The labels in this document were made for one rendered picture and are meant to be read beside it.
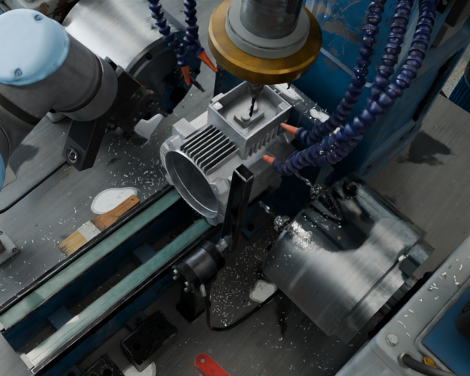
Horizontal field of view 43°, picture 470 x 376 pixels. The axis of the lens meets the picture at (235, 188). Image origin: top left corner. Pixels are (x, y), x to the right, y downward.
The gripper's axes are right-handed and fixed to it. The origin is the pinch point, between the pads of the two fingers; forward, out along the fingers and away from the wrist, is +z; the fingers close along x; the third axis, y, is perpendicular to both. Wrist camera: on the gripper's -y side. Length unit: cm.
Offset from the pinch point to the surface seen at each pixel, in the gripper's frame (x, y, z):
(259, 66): -10.9, 20.9, -7.3
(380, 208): -35.9, 18.2, 11.8
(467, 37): -24, 56, 28
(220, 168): -9.8, 4.7, 12.2
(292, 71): -14.4, 23.7, -5.1
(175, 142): -0.3, 2.7, 10.7
